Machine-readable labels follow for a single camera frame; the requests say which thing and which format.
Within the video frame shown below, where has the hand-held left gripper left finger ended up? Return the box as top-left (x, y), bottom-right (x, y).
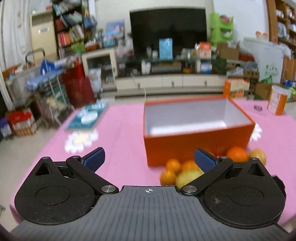
top-left (28, 147), bottom-right (119, 195)

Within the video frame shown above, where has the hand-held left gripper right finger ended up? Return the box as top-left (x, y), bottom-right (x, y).
top-left (180, 148), bottom-right (272, 195)

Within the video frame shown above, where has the orange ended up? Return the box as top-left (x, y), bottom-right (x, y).
top-left (181, 160), bottom-right (200, 173)
top-left (160, 170), bottom-right (177, 186)
top-left (166, 158), bottom-right (182, 174)
top-left (226, 146), bottom-right (249, 163)

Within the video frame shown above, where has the yellow passion fruit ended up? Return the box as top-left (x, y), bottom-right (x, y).
top-left (248, 149), bottom-right (267, 166)
top-left (176, 169), bottom-right (205, 189)

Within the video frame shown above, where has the orange cardboard box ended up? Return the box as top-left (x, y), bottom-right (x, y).
top-left (143, 96), bottom-right (256, 167)

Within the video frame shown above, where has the teal book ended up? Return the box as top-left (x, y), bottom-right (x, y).
top-left (66, 101), bottom-right (109, 131)

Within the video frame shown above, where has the red gift bag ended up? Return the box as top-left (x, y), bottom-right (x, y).
top-left (61, 62), bottom-right (85, 80)
top-left (63, 76), bottom-right (96, 108)

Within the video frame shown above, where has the red white carton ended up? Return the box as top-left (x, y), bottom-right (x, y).
top-left (8, 109), bottom-right (38, 137)

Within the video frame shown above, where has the orange white gift bag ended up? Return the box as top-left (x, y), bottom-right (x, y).
top-left (223, 79), bottom-right (250, 99)

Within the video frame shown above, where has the white pouch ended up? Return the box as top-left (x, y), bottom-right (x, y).
top-left (89, 68), bottom-right (102, 88)

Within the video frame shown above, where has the white glass door cabinet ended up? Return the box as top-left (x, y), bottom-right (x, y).
top-left (81, 48), bottom-right (117, 85)

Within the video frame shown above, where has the orange white canister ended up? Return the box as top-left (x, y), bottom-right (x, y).
top-left (267, 85), bottom-right (292, 115)

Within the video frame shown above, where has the dark green gift bag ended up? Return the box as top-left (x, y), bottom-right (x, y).
top-left (211, 58), bottom-right (227, 75)

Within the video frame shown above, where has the white television cabinet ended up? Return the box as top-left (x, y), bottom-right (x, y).
top-left (114, 53), bottom-right (232, 92)

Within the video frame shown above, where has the light blue folded cloth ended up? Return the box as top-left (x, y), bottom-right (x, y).
top-left (26, 70), bottom-right (65, 90)

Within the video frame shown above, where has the translucent storage bin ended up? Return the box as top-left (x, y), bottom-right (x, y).
top-left (5, 67), bottom-right (35, 109)

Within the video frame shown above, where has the orange white box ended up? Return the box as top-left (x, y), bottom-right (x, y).
top-left (199, 42), bottom-right (212, 59)

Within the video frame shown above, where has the brown cardboard box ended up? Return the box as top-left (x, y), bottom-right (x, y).
top-left (217, 42), bottom-right (240, 61)

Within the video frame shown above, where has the blue packet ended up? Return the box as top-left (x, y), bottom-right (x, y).
top-left (159, 38), bottom-right (173, 61)

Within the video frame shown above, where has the white freezer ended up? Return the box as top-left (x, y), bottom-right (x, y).
top-left (244, 37), bottom-right (285, 82)

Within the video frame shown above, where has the dark bookshelf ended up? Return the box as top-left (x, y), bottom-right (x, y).
top-left (52, 0), bottom-right (93, 58)

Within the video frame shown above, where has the blue framed picture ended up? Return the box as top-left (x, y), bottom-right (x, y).
top-left (105, 20), bottom-right (125, 47)

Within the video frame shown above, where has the beige standing air conditioner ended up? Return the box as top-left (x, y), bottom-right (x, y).
top-left (30, 11), bottom-right (57, 65)

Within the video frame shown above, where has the black television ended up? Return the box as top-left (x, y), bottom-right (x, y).
top-left (129, 8), bottom-right (207, 58)

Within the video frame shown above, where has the green stacking basket rack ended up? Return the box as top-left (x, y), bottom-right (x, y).
top-left (209, 13), bottom-right (234, 47)

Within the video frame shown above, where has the blue gift bag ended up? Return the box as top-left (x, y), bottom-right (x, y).
top-left (83, 14), bottom-right (93, 29)

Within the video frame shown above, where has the white curtain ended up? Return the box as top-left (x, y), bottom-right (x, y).
top-left (0, 0), bottom-right (31, 72)

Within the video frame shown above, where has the wooden shelf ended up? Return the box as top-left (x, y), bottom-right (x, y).
top-left (267, 0), bottom-right (296, 58)

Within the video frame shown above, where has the wire shopping trolley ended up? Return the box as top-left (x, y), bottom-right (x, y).
top-left (24, 48), bottom-right (70, 127)

